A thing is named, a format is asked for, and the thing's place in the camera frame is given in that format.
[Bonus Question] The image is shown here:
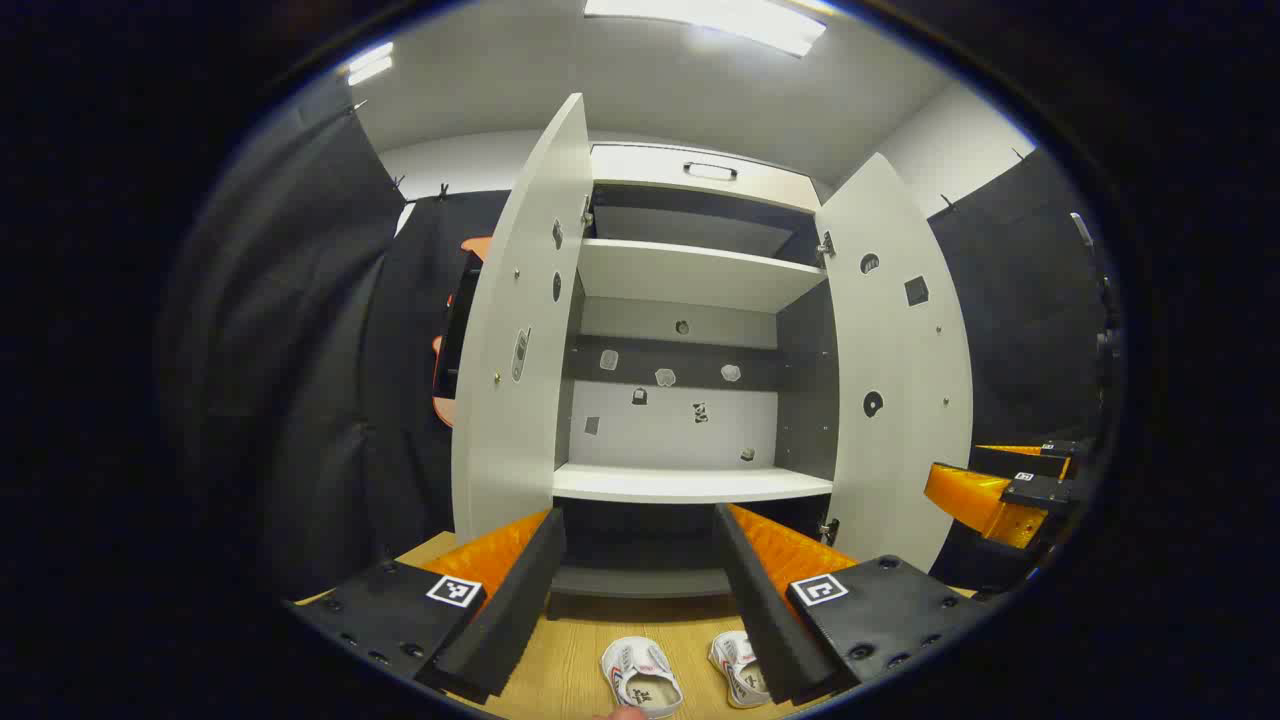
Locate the black backdrop cloth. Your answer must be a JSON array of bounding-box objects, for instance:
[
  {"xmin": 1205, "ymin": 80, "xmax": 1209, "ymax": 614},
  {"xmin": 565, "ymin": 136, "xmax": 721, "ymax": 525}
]
[{"xmin": 165, "ymin": 80, "xmax": 1126, "ymax": 601}]

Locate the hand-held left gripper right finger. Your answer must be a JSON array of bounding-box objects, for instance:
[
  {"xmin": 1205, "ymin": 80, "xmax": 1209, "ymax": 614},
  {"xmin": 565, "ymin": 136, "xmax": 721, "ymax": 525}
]
[{"xmin": 713, "ymin": 503, "xmax": 986, "ymax": 706}]

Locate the small ceiling light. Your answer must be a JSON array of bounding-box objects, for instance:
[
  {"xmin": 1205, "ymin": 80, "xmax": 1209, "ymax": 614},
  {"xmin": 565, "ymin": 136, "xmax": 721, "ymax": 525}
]
[{"xmin": 345, "ymin": 42, "xmax": 396, "ymax": 86}]

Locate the white shoe yellow sole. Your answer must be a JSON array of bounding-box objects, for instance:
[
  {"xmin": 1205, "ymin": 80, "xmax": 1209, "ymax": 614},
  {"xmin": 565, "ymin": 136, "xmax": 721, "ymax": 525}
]
[
  {"xmin": 708, "ymin": 630, "xmax": 773, "ymax": 709},
  {"xmin": 600, "ymin": 636, "xmax": 685, "ymax": 719}
]

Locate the long ceiling light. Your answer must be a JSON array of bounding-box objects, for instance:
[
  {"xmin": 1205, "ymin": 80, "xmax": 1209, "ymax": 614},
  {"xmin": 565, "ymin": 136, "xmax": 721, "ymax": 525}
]
[{"xmin": 585, "ymin": 0, "xmax": 828, "ymax": 58}]

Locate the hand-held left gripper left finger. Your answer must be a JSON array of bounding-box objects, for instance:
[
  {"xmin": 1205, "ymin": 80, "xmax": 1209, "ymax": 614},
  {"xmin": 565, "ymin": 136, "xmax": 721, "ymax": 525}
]
[{"xmin": 290, "ymin": 507, "xmax": 568, "ymax": 706}]

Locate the white cabinet door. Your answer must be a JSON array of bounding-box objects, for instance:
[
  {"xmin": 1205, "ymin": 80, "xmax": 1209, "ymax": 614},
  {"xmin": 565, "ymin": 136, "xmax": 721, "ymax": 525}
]
[
  {"xmin": 435, "ymin": 93, "xmax": 594, "ymax": 546},
  {"xmin": 815, "ymin": 153, "xmax": 974, "ymax": 573}
]

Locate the white shoe cabinet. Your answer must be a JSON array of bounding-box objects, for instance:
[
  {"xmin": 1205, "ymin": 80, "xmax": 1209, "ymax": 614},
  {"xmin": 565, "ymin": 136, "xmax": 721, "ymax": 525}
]
[{"xmin": 452, "ymin": 93, "xmax": 974, "ymax": 601}]

